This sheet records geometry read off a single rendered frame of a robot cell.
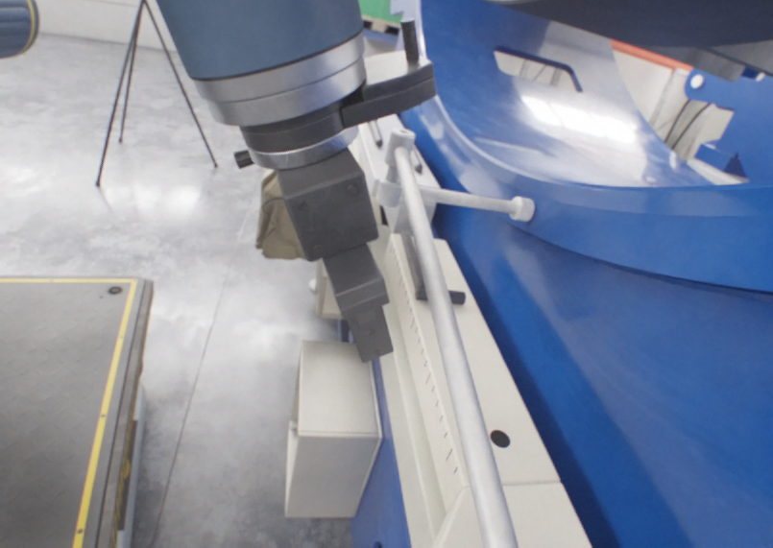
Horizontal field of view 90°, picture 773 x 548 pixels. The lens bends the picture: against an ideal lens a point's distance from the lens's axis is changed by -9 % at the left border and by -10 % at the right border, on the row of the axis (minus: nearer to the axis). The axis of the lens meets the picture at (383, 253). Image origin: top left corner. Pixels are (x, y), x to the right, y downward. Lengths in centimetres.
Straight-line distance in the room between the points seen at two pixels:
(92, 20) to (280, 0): 785
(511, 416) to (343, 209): 33
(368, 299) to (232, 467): 113
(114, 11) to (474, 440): 783
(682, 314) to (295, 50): 37
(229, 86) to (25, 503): 85
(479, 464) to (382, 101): 21
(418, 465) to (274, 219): 54
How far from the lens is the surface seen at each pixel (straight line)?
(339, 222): 26
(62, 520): 95
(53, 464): 101
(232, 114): 26
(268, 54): 23
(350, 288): 25
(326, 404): 83
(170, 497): 133
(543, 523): 45
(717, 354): 42
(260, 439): 141
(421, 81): 28
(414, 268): 65
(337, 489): 95
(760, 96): 285
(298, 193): 24
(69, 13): 820
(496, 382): 54
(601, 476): 53
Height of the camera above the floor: 116
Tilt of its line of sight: 30 degrees down
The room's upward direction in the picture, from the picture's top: 14 degrees clockwise
